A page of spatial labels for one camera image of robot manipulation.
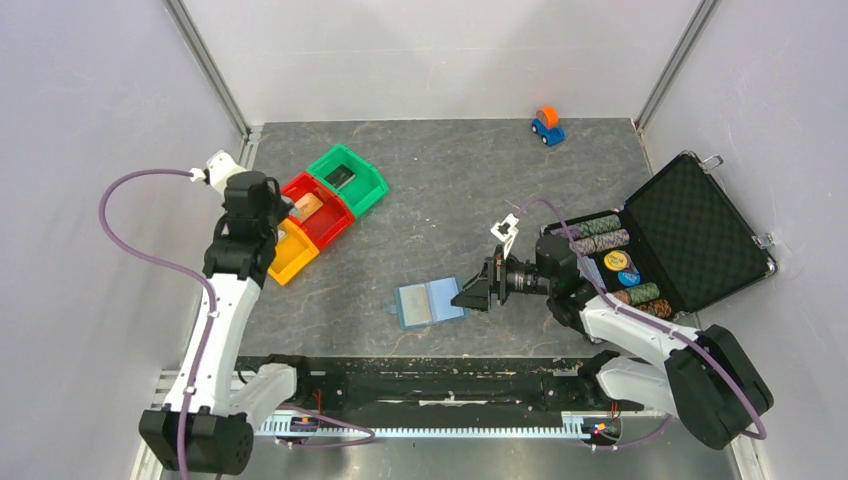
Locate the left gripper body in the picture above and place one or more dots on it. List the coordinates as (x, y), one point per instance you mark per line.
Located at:
(280, 209)

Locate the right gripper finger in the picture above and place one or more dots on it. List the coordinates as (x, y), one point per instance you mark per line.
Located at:
(472, 301)
(482, 281)

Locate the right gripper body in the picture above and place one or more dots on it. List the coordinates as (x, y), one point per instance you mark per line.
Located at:
(506, 276)

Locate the blue leather card holder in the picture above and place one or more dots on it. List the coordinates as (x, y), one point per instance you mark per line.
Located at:
(426, 304)

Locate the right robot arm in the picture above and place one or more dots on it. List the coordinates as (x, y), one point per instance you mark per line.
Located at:
(703, 378)

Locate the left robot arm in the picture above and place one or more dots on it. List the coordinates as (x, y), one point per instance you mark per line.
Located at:
(203, 426)

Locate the tan card in red bin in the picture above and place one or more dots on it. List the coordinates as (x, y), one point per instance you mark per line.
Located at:
(306, 206)

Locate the dark card in green bin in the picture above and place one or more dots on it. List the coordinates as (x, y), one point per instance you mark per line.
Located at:
(341, 176)

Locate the yellow plastic bin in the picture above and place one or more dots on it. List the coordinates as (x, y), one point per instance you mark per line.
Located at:
(293, 252)

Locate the red plastic bin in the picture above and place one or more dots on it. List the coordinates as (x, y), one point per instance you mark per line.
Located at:
(332, 220)

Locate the green plastic bin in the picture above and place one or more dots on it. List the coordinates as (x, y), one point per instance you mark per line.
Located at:
(355, 181)

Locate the yellow dealer chip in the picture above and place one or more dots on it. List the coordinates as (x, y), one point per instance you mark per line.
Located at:
(617, 260)

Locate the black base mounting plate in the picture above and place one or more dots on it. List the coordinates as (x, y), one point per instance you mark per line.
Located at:
(449, 392)

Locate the blue dealer chip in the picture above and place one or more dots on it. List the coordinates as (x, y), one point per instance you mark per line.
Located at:
(629, 278)

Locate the blue orange toy car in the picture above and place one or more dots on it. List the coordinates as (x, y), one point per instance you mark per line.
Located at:
(546, 125)

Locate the black poker chip case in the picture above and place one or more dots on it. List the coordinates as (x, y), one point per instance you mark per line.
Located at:
(685, 237)

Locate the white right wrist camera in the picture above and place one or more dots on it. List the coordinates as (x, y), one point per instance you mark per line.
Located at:
(506, 232)

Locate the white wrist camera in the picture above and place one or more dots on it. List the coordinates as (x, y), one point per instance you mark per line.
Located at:
(217, 171)
(506, 232)

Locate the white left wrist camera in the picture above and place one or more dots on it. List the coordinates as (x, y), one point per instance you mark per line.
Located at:
(217, 171)

